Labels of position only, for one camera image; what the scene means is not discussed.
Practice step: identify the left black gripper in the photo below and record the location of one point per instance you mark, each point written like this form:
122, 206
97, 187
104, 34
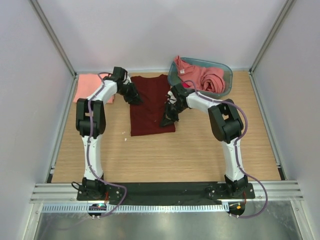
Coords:
134, 97

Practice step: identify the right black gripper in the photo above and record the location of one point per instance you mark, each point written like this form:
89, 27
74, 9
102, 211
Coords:
169, 119

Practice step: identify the dark red t shirt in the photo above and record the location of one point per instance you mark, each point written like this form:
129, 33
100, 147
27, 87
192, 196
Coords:
146, 117

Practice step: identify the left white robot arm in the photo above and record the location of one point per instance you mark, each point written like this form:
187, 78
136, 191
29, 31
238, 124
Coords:
91, 124

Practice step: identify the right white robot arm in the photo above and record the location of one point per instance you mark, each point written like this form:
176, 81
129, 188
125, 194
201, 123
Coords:
226, 125

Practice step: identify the bright red t shirt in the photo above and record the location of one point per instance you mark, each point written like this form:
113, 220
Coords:
185, 85

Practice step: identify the teal plastic basket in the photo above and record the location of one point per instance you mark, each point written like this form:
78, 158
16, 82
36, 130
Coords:
173, 78

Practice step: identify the folded salmon pink t shirt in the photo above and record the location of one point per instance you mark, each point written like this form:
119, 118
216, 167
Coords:
93, 87

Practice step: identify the crumpled pink t shirt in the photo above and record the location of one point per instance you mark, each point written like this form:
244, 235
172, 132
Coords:
209, 79

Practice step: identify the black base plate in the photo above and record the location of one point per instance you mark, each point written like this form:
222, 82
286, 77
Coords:
160, 193

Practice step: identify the white slotted cable duct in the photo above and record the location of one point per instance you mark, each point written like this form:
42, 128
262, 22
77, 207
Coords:
100, 208

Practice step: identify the aluminium front rail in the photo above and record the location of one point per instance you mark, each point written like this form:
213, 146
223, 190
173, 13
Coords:
282, 190

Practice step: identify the left aluminium corner post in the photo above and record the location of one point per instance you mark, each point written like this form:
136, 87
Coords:
52, 35

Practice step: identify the aluminium corner post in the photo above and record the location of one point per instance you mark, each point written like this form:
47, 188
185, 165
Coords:
52, 35
285, 10

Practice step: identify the right aluminium corner post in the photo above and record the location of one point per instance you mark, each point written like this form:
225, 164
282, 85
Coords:
285, 10

